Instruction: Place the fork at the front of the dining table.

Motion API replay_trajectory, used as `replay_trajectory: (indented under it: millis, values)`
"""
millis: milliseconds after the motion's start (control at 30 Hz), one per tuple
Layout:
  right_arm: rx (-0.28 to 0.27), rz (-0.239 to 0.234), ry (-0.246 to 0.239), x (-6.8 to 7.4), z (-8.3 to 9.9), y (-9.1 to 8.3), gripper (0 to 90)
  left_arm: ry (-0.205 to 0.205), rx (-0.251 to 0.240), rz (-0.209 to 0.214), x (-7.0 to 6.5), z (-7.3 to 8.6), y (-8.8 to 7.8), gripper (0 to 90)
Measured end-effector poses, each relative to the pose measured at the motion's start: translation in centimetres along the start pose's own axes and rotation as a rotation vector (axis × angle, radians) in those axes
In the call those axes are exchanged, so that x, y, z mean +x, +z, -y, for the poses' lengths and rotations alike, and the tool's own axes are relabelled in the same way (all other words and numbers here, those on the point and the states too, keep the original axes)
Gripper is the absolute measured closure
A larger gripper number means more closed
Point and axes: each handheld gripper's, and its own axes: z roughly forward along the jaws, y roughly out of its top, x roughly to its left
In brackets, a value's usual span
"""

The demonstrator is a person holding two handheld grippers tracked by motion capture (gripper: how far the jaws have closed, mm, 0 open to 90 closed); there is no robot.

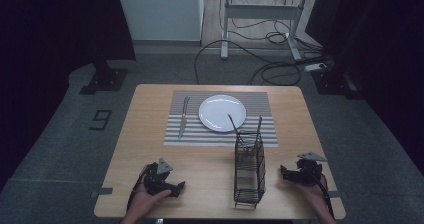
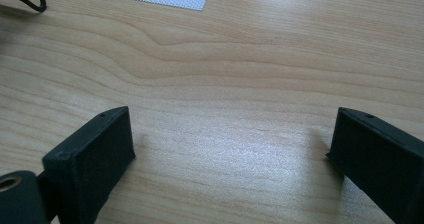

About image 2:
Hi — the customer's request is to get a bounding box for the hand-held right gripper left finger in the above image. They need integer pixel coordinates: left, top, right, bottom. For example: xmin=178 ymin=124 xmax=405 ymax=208
xmin=41 ymin=105 xmax=137 ymax=224

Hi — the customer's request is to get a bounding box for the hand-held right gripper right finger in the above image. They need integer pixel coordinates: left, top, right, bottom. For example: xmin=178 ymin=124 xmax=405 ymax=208
xmin=325 ymin=106 xmax=424 ymax=224

